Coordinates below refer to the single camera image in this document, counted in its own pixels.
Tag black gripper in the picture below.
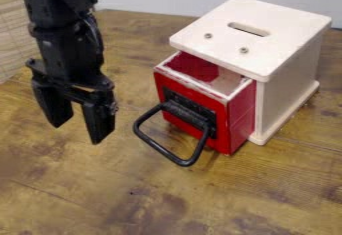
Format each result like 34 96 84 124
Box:
26 14 117 144

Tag black metal drawer handle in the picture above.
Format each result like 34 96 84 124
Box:
158 87 218 168

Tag red drawer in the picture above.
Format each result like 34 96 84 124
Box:
153 51 256 155

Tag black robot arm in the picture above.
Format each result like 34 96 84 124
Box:
23 0 117 144

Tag white wooden box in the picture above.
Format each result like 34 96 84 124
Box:
169 0 331 145

